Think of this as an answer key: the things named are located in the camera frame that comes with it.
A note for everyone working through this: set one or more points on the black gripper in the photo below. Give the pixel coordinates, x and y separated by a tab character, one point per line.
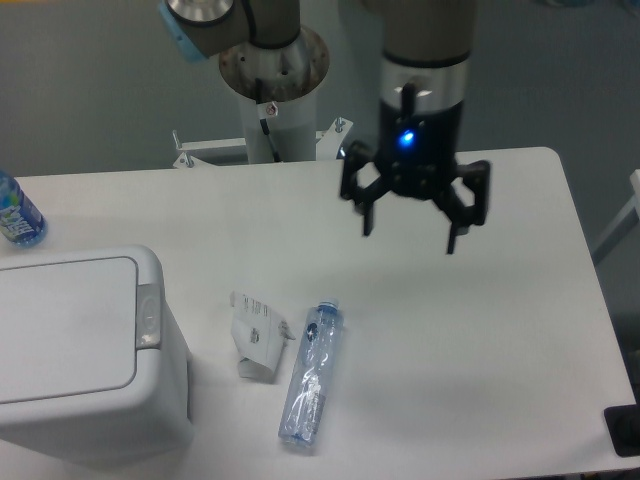
416	159

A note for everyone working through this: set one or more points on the white push-lid trash can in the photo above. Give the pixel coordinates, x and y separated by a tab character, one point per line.
94	366

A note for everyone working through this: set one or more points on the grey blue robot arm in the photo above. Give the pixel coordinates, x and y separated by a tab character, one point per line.
275	65

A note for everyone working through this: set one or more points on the clear empty plastic bottle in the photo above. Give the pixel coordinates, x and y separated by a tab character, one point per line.
312	374

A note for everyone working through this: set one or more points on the crumpled white paper carton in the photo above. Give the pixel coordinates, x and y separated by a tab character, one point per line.
260	335

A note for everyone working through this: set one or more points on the black clamp at table edge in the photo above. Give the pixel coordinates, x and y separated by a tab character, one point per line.
623	426

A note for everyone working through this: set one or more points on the blue labelled water bottle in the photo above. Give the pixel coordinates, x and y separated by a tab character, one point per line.
22	223

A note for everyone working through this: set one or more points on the white frame at right edge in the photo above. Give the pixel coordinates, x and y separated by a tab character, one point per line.
620	226

